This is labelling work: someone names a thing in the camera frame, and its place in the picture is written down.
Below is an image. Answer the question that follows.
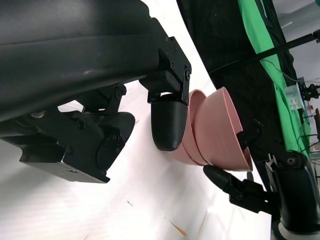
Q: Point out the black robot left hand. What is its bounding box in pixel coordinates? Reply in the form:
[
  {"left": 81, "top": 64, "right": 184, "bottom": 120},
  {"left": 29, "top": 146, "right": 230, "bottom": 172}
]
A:
[{"left": 0, "top": 0, "right": 193, "bottom": 185}]

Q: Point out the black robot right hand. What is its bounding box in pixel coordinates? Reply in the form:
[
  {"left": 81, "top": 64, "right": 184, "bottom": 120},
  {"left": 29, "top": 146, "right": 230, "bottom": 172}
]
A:
[{"left": 202, "top": 119, "right": 320, "bottom": 233}]

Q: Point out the yellow wood sliver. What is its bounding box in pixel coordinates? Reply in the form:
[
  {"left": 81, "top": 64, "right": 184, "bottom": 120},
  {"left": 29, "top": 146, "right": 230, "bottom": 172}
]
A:
[{"left": 169, "top": 220, "right": 187, "bottom": 237}]

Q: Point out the black tripod pole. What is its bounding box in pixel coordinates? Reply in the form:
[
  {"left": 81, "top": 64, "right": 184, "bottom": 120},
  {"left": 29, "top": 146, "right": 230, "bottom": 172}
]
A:
[{"left": 259, "top": 31, "right": 320, "bottom": 61}]

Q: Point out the green cloth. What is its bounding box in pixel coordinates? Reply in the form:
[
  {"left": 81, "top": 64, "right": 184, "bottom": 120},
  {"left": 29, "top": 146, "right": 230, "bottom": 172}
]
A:
[{"left": 236, "top": 0, "right": 313, "bottom": 161}]

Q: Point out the black backdrop cloth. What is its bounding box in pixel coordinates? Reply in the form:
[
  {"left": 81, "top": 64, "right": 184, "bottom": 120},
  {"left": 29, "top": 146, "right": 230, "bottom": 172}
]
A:
[{"left": 176, "top": 0, "right": 305, "bottom": 181}]

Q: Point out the thin black hanging cable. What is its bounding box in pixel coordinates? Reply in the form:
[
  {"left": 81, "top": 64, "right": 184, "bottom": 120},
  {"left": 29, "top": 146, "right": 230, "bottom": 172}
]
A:
[{"left": 208, "top": 56, "right": 262, "bottom": 75}]

